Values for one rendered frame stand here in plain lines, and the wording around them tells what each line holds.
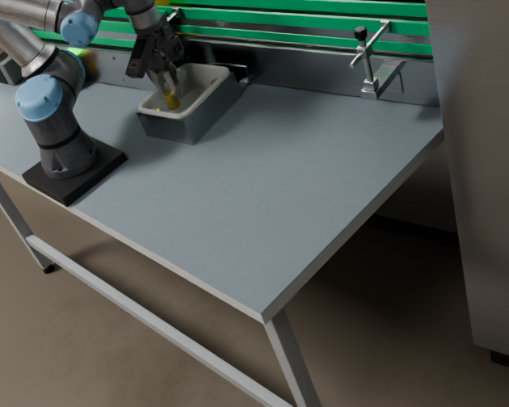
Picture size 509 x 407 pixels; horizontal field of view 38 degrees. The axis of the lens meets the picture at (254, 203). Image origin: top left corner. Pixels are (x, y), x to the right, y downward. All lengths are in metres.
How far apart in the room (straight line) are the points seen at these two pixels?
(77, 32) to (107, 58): 0.55
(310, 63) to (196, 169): 0.39
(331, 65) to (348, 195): 0.40
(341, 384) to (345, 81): 0.88
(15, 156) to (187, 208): 0.67
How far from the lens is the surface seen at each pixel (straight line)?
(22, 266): 3.12
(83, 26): 1.72
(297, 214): 1.60
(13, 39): 1.97
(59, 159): 1.94
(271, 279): 1.48
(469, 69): 1.48
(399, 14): 1.81
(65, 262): 2.68
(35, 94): 1.89
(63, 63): 1.99
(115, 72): 2.28
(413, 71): 1.76
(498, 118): 1.53
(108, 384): 2.50
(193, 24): 2.11
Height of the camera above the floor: 1.79
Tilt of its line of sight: 39 degrees down
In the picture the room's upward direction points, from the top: 20 degrees counter-clockwise
